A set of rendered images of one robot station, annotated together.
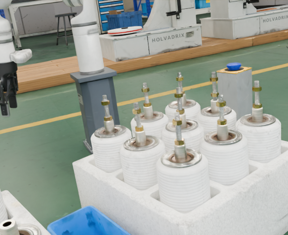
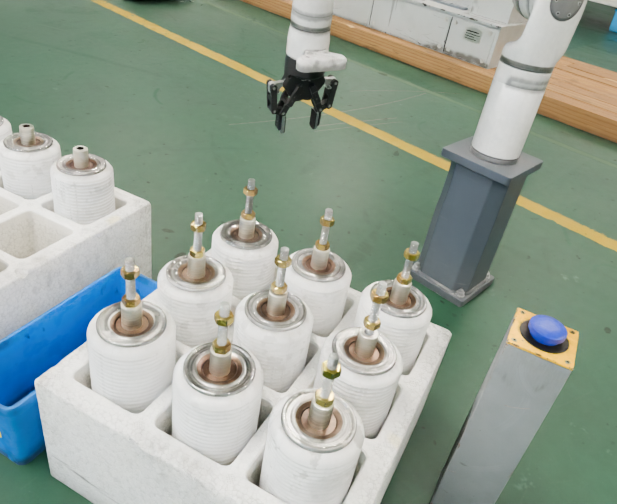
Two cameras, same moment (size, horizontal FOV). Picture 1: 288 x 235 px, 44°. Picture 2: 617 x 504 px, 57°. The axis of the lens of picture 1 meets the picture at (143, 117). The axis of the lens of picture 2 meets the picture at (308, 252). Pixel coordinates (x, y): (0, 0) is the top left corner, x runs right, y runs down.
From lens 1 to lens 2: 0.75 m
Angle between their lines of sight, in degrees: 54
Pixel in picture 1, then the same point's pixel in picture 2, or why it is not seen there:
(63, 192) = not seen: hidden behind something
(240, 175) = (183, 435)
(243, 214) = (139, 474)
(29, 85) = (599, 124)
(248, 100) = (519, 417)
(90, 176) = not seen: hidden behind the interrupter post
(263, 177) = (189, 476)
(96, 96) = (458, 195)
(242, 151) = (192, 410)
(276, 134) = (289, 468)
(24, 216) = (85, 232)
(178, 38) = not seen: outside the picture
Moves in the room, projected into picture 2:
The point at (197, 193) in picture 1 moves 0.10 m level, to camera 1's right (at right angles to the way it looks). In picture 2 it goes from (95, 375) to (113, 447)
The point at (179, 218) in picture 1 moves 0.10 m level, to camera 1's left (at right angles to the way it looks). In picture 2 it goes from (57, 371) to (47, 316)
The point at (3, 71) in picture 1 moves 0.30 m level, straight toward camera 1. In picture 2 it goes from (290, 69) to (142, 93)
